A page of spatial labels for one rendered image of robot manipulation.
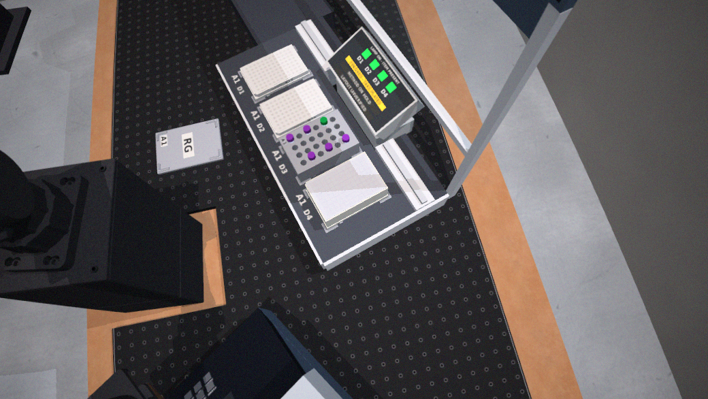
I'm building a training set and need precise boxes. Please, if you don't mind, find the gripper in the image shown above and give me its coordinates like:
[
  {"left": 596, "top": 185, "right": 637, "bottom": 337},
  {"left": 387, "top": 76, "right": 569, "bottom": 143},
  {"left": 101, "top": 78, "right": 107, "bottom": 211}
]
[{"left": 87, "top": 369, "right": 164, "bottom": 399}]

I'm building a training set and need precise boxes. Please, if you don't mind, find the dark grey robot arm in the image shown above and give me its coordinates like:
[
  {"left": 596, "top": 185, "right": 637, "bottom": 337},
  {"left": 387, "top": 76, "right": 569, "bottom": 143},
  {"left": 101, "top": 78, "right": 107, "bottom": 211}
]
[{"left": 0, "top": 150, "right": 89, "bottom": 272}]

